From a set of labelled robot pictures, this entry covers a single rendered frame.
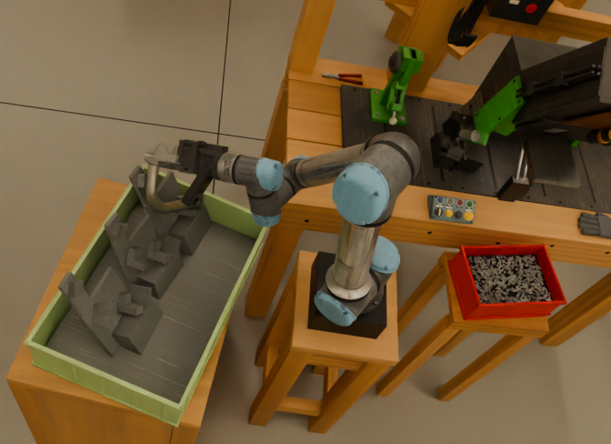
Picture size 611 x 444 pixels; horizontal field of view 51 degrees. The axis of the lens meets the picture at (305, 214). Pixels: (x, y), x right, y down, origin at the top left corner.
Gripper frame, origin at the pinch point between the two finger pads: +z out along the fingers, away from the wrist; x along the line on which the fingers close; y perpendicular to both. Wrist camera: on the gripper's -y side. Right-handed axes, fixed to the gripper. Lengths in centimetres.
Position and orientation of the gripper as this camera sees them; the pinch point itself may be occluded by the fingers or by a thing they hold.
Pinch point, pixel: (155, 162)
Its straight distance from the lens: 173.5
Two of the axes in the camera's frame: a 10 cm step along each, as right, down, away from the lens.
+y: 1.5, -9.8, -1.1
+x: -3.7, 0.5, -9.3
